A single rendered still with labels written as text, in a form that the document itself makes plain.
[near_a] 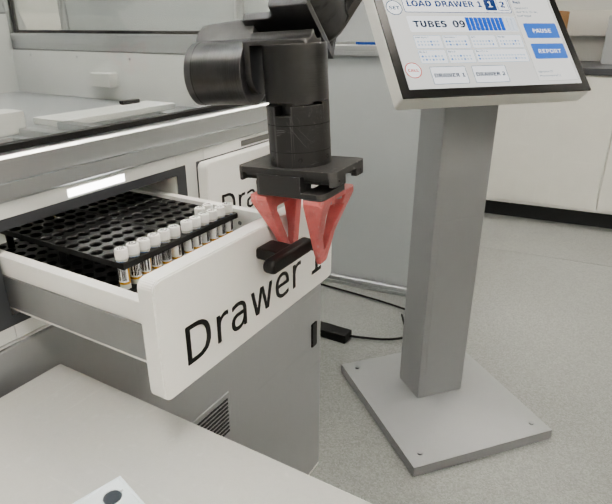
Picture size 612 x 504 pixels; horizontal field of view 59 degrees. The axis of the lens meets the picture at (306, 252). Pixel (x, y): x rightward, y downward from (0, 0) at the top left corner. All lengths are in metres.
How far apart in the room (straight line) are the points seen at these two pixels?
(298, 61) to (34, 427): 0.41
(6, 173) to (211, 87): 0.22
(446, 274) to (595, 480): 0.66
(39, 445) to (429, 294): 1.21
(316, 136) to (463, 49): 0.94
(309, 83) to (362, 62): 1.79
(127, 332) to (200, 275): 0.08
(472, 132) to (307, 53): 1.04
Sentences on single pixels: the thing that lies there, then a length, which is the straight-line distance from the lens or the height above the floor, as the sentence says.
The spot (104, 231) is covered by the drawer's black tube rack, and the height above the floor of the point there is 0.90.
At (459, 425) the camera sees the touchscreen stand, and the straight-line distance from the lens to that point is 1.71.
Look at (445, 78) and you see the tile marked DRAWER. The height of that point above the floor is 1.00.
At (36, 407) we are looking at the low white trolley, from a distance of 0.61.
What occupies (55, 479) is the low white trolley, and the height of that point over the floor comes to 0.76.
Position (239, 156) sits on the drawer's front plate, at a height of 0.92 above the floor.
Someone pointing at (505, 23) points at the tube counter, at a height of 1.11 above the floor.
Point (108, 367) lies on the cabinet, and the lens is 0.75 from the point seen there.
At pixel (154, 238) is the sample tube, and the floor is 0.91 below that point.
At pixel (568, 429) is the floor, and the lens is 1.86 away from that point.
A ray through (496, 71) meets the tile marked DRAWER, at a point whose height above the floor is 1.01.
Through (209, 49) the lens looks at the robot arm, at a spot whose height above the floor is 1.09.
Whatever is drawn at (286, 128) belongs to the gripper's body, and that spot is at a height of 1.02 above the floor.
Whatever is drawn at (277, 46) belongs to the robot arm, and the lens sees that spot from 0.48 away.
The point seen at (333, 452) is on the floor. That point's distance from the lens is 1.62.
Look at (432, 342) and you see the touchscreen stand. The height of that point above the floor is 0.24.
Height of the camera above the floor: 1.11
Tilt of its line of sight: 23 degrees down
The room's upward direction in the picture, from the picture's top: straight up
